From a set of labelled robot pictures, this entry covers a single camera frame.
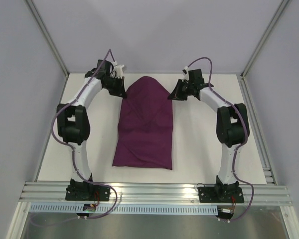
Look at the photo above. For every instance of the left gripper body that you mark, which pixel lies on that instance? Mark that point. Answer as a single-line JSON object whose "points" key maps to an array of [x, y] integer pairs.
{"points": [[114, 85]]}

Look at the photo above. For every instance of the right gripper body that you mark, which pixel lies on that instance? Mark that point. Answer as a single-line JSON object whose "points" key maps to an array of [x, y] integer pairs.
{"points": [[185, 88]]}

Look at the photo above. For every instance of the purple cloth mat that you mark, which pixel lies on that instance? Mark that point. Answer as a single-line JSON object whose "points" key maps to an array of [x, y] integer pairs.
{"points": [[145, 127]]}

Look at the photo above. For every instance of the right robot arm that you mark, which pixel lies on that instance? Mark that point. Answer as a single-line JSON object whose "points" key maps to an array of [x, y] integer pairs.
{"points": [[232, 130]]}

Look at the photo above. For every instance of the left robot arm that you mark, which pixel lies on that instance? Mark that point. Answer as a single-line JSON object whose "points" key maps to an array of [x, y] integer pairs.
{"points": [[73, 126]]}

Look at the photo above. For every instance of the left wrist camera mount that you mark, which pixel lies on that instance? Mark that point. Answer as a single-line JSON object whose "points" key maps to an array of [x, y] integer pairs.
{"points": [[118, 71]]}

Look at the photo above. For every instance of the left aluminium frame post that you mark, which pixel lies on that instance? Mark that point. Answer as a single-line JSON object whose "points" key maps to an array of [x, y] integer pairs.
{"points": [[46, 35]]}

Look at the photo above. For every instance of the aluminium frame post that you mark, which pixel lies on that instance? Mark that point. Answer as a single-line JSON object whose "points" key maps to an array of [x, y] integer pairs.
{"points": [[265, 36], [46, 35]]}

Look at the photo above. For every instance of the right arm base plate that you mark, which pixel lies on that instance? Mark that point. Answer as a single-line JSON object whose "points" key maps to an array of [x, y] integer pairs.
{"points": [[212, 195]]}

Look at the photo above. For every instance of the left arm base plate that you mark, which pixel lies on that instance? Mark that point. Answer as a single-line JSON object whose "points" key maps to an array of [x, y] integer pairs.
{"points": [[87, 192]]}

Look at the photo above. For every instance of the right side aluminium rail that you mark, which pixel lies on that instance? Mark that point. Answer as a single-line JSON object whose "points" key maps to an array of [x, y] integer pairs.
{"points": [[258, 135]]}

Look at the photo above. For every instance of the aluminium rail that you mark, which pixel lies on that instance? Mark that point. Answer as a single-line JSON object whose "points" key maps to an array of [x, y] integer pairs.
{"points": [[151, 193], [258, 135]]}

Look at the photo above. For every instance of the slotted cable duct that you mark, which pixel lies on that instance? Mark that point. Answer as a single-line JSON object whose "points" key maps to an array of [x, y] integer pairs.
{"points": [[125, 209]]}

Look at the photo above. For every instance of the right aluminium frame post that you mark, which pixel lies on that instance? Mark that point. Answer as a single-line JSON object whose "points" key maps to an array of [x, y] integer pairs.
{"points": [[265, 36]]}

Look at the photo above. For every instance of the aluminium front rail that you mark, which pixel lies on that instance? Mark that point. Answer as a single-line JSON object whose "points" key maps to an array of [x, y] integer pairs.
{"points": [[151, 193]]}

